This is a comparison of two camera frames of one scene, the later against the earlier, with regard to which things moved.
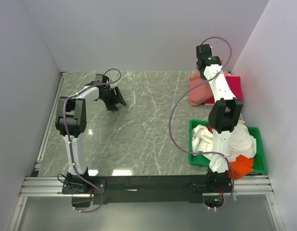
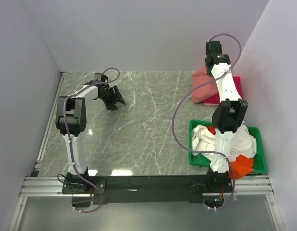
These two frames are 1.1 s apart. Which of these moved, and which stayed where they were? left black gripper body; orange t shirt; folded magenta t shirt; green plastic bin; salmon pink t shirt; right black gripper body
Moved: salmon pink t shirt; right black gripper body
Stayed: folded magenta t shirt; left black gripper body; green plastic bin; orange t shirt
